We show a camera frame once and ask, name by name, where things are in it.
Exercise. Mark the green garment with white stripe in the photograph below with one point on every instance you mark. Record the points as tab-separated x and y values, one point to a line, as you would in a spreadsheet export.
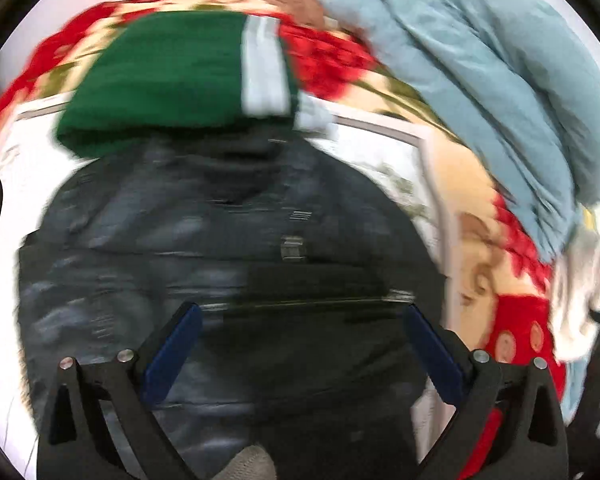
165	75

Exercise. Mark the red floral blanket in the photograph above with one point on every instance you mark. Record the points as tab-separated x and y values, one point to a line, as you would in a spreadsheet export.
330	65

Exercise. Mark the black puffer jacket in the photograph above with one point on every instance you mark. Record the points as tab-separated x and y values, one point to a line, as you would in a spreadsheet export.
220	240

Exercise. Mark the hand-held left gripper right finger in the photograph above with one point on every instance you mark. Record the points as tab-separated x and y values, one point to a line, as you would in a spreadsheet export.
432	360

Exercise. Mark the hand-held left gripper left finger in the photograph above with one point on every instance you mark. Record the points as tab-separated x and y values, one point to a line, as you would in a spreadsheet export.
172	355

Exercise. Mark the white cloth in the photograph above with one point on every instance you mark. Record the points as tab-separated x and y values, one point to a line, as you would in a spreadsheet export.
577	290

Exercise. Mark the light blue garment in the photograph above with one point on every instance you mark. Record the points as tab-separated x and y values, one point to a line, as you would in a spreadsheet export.
485	75

